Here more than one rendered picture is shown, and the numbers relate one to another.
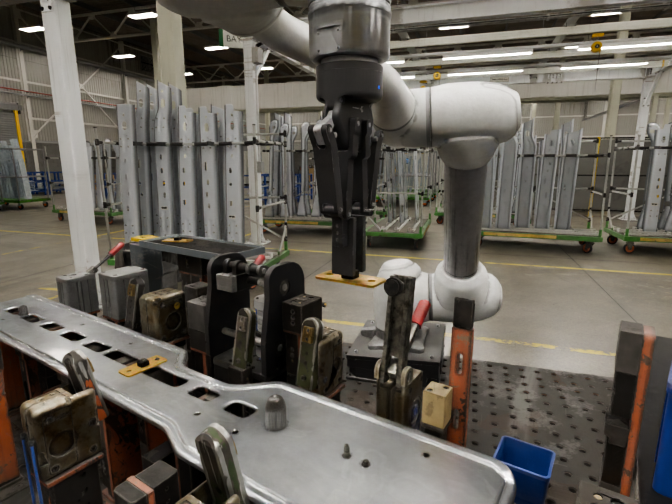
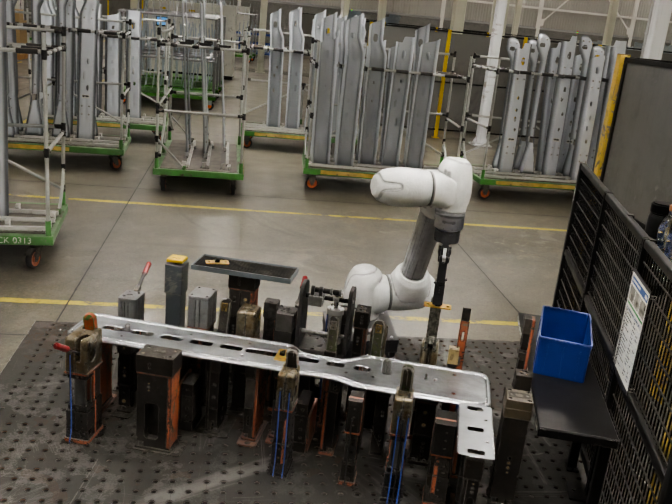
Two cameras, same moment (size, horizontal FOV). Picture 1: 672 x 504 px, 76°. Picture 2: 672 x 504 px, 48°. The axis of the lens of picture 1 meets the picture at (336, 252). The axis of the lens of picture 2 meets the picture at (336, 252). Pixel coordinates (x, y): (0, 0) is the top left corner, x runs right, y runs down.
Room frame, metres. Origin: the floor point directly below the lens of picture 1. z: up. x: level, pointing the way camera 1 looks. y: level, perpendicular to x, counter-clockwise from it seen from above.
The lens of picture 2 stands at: (-1.30, 1.21, 2.06)
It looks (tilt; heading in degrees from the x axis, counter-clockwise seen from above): 17 degrees down; 334
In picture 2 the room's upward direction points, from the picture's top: 6 degrees clockwise
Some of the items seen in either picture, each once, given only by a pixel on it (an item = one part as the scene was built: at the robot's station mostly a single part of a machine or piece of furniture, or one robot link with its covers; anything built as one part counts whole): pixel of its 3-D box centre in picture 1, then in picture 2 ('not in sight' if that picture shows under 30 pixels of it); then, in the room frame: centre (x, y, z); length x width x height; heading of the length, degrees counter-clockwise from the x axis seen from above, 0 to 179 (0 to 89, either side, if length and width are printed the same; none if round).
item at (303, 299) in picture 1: (303, 393); (357, 363); (0.82, 0.07, 0.91); 0.07 x 0.05 x 0.42; 147
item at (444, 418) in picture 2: not in sight; (440, 458); (0.31, 0.03, 0.84); 0.11 x 0.10 x 0.28; 147
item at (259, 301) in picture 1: (256, 365); (322, 350); (0.88, 0.18, 0.94); 0.18 x 0.13 x 0.49; 57
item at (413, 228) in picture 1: (400, 190); (204, 105); (7.66, -1.15, 0.88); 1.91 x 1.00 x 1.76; 163
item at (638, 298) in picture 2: not in sight; (633, 330); (0.12, -0.42, 1.30); 0.23 x 0.02 x 0.31; 147
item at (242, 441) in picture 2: (126, 424); (255, 394); (0.81, 0.44, 0.84); 0.17 x 0.06 x 0.29; 147
